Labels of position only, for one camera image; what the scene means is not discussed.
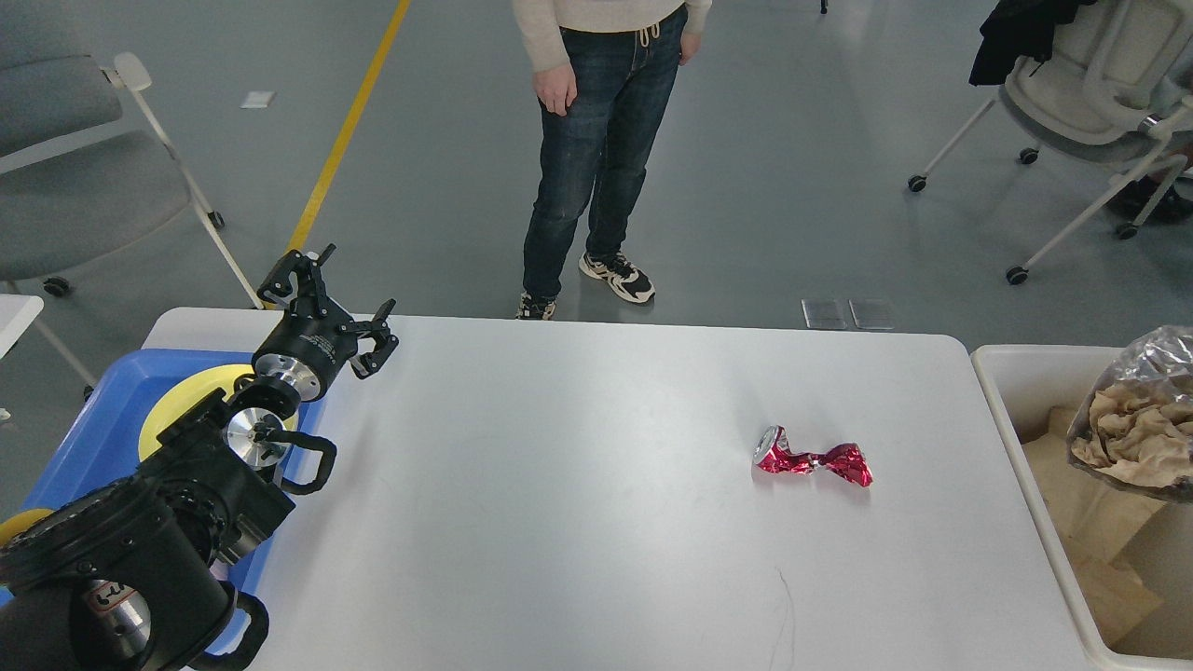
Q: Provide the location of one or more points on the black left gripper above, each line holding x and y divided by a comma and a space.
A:
309, 346

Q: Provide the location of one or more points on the yellow plastic plate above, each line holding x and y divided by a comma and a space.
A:
228, 378

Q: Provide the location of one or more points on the red snack wrapper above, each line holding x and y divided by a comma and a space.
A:
774, 453

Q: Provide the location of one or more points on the brown paper bag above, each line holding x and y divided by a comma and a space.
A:
1088, 513
1117, 597

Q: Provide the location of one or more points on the foil bag with paper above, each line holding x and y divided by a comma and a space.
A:
1134, 429

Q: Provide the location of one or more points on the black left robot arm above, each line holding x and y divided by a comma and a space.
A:
121, 578

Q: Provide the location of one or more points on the blue plastic tray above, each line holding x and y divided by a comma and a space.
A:
102, 446

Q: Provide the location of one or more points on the grey chair at left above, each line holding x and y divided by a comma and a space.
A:
87, 168

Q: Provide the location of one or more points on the white side table corner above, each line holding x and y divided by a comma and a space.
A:
18, 312

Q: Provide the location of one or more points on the person in beige sweater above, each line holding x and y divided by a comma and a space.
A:
603, 73

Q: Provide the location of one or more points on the teal yellow cup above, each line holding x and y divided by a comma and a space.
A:
21, 522

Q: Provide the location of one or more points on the floor socket plates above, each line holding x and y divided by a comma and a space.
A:
833, 315

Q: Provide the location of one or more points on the white plastic bin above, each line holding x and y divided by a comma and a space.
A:
1022, 383

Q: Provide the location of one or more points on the black jacket on chair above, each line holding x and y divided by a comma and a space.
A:
1017, 29

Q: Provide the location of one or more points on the white office chair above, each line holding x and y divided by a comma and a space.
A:
1095, 101

